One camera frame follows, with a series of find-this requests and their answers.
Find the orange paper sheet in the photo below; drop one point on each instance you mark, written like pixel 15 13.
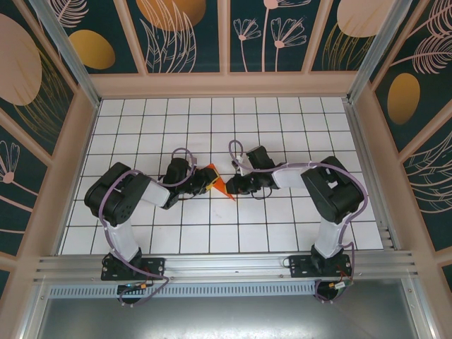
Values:
pixel 223 189

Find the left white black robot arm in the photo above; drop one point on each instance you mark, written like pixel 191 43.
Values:
pixel 121 243

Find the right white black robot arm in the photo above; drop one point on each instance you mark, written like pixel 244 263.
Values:
pixel 289 178

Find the grey metal sheet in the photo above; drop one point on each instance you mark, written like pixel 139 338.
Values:
pixel 226 318

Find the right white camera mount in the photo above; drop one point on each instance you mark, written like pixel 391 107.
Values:
pixel 242 166

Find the aluminium mounting rail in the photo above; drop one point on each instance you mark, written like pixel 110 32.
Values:
pixel 226 265

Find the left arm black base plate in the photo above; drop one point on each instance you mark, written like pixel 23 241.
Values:
pixel 155 268

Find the aluminium side rail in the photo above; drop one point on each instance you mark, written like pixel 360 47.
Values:
pixel 361 141

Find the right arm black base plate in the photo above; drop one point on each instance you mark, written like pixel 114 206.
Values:
pixel 300 266

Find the aluminium corner post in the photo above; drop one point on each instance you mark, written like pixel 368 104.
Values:
pixel 70 53
pixel 378 53

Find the aluminium frame strut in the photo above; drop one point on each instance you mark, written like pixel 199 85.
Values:
pixel 418 307
pixel 33 310

